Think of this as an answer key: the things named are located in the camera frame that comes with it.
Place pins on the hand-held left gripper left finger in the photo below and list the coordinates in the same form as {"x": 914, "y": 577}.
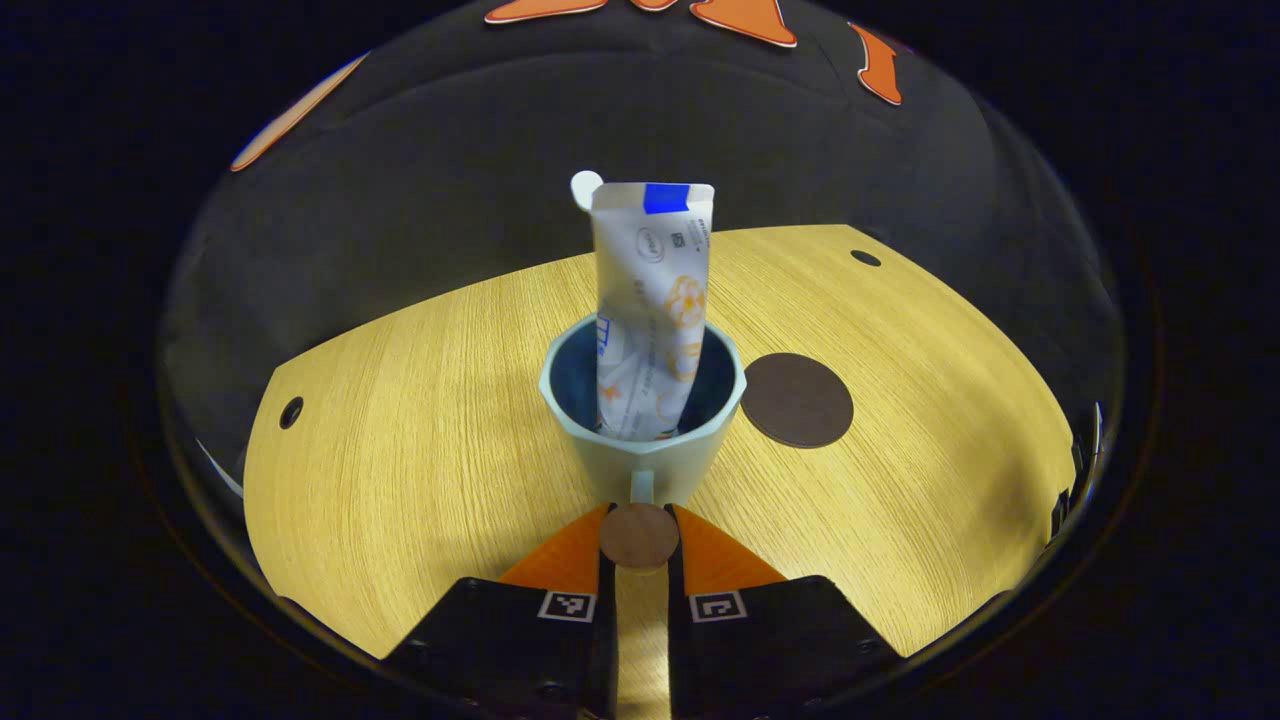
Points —
{"x": 500, "y": 650}

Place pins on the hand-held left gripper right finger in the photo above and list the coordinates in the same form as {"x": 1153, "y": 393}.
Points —
{"x": 780, "y": 650}

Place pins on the light blue cup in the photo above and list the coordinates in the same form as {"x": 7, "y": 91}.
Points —
{"x": 660, "y": 465}

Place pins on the dark brown coaster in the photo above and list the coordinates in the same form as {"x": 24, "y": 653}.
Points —
{"x": 800, "y": 400}

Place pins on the white toothpaste tube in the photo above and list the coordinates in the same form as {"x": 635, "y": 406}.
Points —
{"x": 650, "y": 300}

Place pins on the white toothbrush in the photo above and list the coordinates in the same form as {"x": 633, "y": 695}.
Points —
{"x": 583, "y": 188}

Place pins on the wooden desktop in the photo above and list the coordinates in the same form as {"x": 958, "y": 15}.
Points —
{"x": 400, "y": 450}

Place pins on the black backdrop cloth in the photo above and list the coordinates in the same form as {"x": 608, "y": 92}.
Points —
{"x": 450, "y": 180}

